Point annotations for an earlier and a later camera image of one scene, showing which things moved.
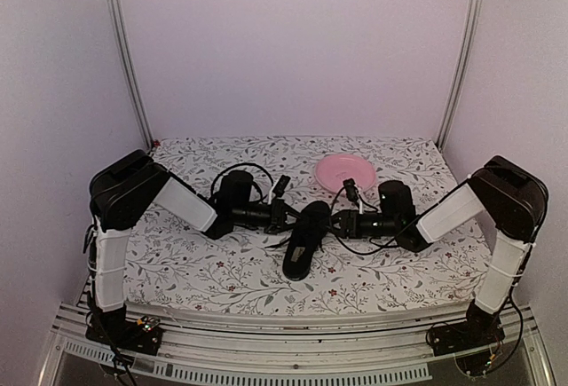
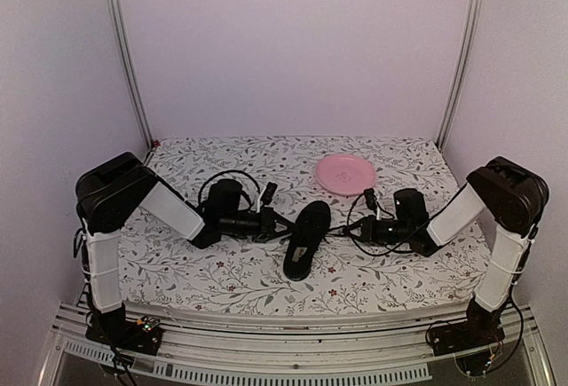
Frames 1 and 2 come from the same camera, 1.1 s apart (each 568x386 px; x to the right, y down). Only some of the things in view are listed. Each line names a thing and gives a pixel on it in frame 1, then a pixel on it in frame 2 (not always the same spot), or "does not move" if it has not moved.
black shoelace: (287, 241) to (289, 232)
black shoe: (311, 225) does not move
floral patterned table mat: (307, 225) does not move
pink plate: (332, 170) does not move
